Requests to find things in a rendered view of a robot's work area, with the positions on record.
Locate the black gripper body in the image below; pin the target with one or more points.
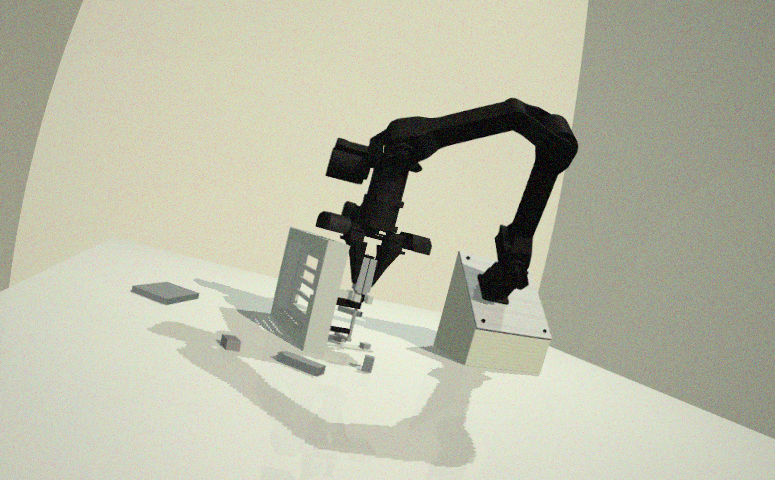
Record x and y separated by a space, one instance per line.
380 212

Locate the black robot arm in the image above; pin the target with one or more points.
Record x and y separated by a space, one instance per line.
407 141

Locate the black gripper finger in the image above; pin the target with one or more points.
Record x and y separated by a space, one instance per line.
385 257
356 256

